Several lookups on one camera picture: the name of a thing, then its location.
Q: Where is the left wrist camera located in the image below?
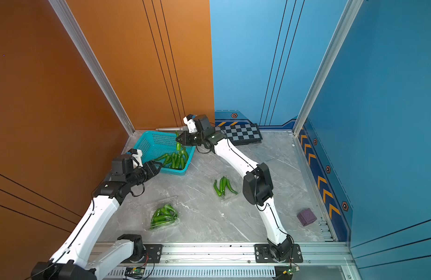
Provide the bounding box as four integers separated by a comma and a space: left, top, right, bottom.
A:
112, 148, 143, 175

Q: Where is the green peppers bunch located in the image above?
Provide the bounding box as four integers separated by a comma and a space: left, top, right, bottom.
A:
150, 204, 179, 230
153, 132, 192, 174
213, 176, 239, 198

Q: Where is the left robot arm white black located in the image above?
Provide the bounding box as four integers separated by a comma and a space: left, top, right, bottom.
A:
29, 161, 162, 280

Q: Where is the teal plastic basket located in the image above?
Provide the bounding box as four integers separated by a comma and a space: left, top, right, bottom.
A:
133, 131, 196, 176

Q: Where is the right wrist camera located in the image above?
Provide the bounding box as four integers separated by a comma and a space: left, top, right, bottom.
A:
183, 114, 212, 134

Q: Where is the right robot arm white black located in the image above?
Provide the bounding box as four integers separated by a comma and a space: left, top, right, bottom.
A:
176, 128, 294, 262

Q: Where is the white vent grille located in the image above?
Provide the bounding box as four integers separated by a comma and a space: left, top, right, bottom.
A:
105, 266, 276, 280

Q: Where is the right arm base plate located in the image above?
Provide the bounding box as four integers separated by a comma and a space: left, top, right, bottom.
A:
254, 244, 304, 264

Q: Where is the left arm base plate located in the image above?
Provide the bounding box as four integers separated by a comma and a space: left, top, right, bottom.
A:
123, 244, 163, 266

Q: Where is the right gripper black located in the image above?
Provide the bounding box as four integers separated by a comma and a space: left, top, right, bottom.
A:
176, 131, 206, 145

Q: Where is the aluminium front rail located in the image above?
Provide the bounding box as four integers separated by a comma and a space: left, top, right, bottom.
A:
62, 241, 356, 267

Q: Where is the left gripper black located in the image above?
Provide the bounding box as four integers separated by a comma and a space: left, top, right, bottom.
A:
127, 160, 163, 189

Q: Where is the left green circuit board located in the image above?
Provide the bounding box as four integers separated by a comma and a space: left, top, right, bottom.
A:
124, 267, 145, 280

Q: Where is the purple small block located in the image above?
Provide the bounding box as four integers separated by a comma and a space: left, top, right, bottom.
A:
297, 208, 317, 226

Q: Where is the right green circuit board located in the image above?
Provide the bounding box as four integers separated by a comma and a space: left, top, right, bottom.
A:
281, 266, 300, 278

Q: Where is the black white checkerboard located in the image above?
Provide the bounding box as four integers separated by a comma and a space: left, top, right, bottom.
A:
215, 124, 263, 146

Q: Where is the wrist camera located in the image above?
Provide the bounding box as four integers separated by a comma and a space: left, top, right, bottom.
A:
112, 148, 143, 175
183, 114, 212, 134

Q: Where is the green circuit board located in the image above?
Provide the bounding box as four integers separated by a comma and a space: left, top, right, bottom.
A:
124, 267, 145, 280
281, 266, 300, 278

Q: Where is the silver metal cylinder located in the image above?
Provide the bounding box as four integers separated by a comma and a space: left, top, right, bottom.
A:
155, 126, 186, 133

